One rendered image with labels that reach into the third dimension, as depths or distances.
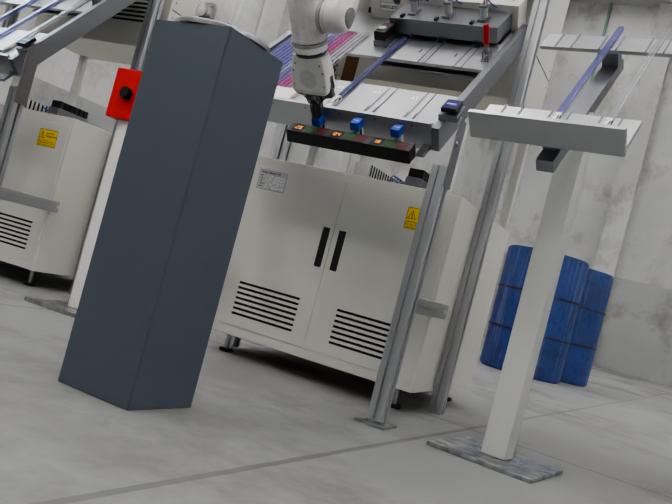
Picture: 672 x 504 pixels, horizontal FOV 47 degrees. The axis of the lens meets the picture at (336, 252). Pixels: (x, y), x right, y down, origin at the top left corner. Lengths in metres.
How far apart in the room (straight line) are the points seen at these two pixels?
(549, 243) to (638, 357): 9.86
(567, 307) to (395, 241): 3.05
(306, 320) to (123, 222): 0.95
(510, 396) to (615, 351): 9.89
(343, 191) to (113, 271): 1.00
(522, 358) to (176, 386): 0.80
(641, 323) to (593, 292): 6.05
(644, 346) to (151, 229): 10.57
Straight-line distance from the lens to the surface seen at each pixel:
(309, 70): 1.93
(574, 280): 5.18
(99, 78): 7.85
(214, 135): 1.43
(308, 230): 2.33
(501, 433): 1.88
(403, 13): 2.47
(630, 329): 11.73
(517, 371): 1.86
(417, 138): 1.94
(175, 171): 1.42
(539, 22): 2.50
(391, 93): 2.12
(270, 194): 2.41
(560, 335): 5.17
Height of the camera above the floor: 0.32
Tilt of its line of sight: 2 degrees up
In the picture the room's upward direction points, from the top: 15 degrees clockwise
